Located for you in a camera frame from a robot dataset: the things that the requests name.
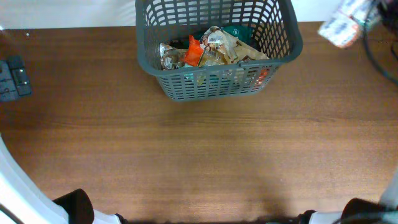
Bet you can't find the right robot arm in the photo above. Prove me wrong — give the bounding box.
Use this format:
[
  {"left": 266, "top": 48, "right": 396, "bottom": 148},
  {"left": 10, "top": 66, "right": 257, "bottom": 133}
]
[{"left": 289, "top": 0, "right": 397, "bottom": 224}]

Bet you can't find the grey plastic mesh basket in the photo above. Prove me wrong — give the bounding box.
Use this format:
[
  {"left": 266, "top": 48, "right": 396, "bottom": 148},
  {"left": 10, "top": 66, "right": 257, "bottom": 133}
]
[{"left": 135, "top": 0, "right": 303, "bottom": 101}]

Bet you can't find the beige brown snack pouch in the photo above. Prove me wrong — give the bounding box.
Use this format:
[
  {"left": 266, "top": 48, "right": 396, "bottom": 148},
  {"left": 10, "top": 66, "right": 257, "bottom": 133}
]
[{"left": 159, "top": 43, "right": 187, "bottom": 70}]

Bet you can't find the beige cookie bag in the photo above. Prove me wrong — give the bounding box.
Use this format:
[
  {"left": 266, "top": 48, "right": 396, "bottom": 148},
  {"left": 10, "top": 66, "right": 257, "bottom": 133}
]
[{"left": 200, "top": 26, "right": 268, "bottom": 64}]

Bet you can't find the orange spaghetti packet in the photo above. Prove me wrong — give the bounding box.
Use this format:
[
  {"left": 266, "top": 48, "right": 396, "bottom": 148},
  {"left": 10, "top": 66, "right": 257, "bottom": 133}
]
[{"left": 183, "top": 34, "right": 224, "bottom": 68}]

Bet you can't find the right black camera cable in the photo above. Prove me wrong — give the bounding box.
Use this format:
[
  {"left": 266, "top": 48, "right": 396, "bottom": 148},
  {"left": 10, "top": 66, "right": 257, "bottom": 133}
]
[{"left": 362, "top": 0, "right": 398, "bottom": 86}]

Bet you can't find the multicolour Kleenex tissue pack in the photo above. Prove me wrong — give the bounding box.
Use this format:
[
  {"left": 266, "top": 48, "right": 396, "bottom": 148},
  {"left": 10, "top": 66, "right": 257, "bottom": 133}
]
[{"left": 318, "top": 0, "right": 381, "bottom": 48}]

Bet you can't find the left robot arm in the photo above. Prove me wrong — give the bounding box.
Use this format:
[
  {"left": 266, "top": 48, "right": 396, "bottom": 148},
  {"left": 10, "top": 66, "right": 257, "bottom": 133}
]
[{"left": 1, "top": 141, "right": 128, "bottom": 224}]

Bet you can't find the green Nescafe coffee bag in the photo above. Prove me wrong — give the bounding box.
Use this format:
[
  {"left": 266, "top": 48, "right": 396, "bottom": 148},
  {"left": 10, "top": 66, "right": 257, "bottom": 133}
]
[{"left": 186, "top": 24, "right": 254, "bottom": 50}]

